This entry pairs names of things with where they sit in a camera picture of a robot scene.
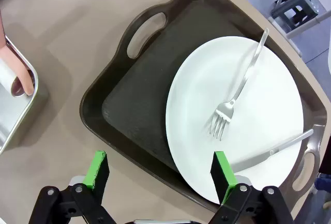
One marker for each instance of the large white round plate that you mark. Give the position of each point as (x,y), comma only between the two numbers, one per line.
(201,105)

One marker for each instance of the silver metal fork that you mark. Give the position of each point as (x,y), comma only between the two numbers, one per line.
(225,110)

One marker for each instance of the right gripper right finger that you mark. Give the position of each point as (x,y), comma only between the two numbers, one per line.
(232,203)

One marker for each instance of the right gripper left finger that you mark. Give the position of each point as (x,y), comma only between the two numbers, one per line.
(90,198)

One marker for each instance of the silver metal knife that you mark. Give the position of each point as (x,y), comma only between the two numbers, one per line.
(258,158)

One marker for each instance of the pink lint roller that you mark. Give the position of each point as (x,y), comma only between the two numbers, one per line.
(23,79)

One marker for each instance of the rectangular metal container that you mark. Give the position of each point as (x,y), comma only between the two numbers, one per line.
(15,115)

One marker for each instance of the white metal frame bar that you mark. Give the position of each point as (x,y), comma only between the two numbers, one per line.
(305,26)

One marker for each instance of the grey folding step stool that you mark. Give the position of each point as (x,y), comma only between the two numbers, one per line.
(310,0)

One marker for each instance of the brown plastic serving tray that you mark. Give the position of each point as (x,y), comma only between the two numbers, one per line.
(144,92)

